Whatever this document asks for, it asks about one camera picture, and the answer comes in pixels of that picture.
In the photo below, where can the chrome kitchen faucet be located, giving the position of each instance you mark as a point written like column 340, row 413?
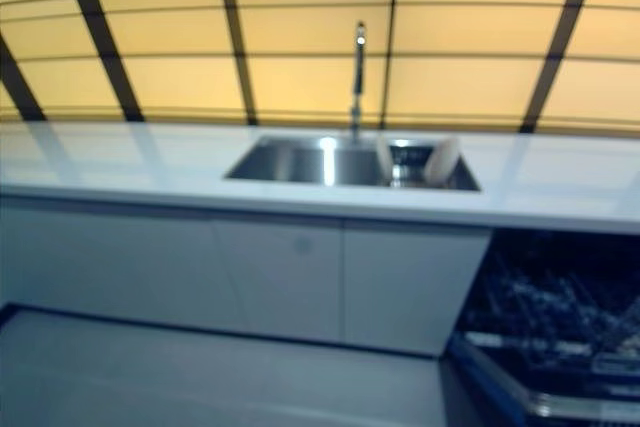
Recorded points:
column 358, row 82

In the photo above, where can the white cabinet door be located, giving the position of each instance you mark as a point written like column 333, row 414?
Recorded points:
column 115, row 267
column 285, row 279
column 407, row 292

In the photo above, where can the open black dishwasher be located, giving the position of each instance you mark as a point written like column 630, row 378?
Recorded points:
column 550, row 327

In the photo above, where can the stainless steel sink basin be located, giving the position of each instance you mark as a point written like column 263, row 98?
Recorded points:
column 300, row 162

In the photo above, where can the steel dish rack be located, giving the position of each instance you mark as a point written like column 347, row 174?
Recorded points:
column 407, row 159

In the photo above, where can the white round plate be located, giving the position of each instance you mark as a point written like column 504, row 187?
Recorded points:
column 440, row 159
column 383, row 154

